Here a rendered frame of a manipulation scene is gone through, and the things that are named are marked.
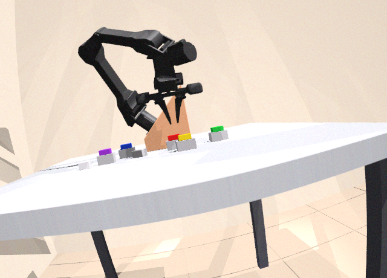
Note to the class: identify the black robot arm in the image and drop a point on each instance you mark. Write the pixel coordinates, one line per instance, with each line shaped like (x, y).
(145, 42)

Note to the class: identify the green button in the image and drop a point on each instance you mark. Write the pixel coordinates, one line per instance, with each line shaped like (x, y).
(218, 133)

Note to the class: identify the purple button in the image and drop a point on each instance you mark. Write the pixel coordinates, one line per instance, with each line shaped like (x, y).
(106, 156)

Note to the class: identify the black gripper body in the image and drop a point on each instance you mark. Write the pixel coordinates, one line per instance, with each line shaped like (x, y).
(191, 89)

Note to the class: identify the red button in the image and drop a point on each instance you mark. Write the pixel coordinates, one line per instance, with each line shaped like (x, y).
(171, 145)

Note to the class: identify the yellow button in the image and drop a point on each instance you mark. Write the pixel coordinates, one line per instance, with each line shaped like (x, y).
(185, 142)

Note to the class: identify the blue button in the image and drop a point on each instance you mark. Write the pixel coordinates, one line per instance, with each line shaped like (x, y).
(126, 150)

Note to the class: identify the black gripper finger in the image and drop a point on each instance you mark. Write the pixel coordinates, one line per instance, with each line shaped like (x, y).
(178, 101)
(162, 105)

